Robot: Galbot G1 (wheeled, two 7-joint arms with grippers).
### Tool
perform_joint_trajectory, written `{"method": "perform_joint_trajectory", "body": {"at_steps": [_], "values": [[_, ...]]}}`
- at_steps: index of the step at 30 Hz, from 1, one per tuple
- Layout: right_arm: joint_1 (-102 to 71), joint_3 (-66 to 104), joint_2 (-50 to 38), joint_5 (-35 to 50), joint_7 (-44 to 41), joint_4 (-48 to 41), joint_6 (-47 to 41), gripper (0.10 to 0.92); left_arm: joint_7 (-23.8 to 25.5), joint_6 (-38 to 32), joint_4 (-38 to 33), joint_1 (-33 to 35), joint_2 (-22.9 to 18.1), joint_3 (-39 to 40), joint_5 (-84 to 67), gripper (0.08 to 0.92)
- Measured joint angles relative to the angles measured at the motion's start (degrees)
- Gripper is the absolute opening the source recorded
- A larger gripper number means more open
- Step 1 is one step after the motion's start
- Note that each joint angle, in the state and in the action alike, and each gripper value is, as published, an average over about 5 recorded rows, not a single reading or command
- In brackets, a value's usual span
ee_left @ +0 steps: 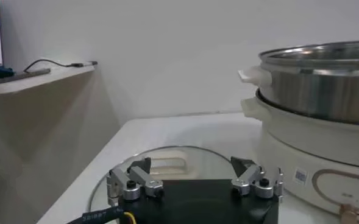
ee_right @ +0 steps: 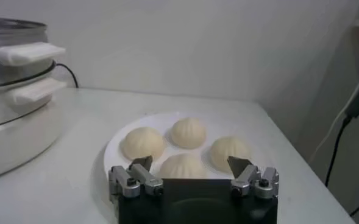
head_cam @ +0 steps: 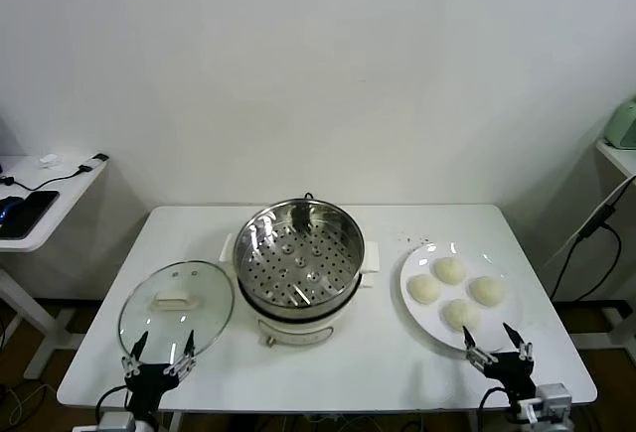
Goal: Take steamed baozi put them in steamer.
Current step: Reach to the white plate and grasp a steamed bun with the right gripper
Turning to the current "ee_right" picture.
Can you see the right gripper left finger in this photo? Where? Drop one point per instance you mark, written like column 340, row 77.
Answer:
column 147, row 178

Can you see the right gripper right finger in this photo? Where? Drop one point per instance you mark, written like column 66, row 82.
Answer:
column 246, row 179

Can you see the white steamed baozi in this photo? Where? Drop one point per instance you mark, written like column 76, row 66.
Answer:
column 229, row 149
column 188, row 133
column 182, row 167
column 142, row 143

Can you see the steel steamer basket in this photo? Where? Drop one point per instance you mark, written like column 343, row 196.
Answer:
column 14, row 36

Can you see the white round plate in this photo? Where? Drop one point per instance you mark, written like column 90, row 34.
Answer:
column 218, row 124

